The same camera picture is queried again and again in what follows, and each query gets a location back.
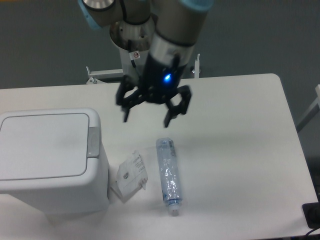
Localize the white metal base frame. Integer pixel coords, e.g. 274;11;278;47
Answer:
86;52;202;85

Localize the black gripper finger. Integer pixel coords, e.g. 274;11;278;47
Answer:
163;85;192;128
115;75;147;123

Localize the black device at table edge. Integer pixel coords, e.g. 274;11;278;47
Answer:
302;202;320;229

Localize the grey trash can push button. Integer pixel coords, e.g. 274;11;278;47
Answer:
87;127;101;158

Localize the white metal stand at right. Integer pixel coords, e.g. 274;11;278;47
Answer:
295;84;320;133

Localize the clear empty plastic bottle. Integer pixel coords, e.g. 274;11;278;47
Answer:
156;137;183;217

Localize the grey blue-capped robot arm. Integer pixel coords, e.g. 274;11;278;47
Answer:
78;0;214;127

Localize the black cable on pedestal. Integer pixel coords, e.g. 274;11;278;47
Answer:
127;39;145;82

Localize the white plastic trash can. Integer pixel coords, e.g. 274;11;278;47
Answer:
0;108;110;215

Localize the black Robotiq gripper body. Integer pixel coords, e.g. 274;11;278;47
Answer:
138;53;185;105

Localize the white crumpled paper packet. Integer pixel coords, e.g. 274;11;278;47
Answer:
110;150;148;203

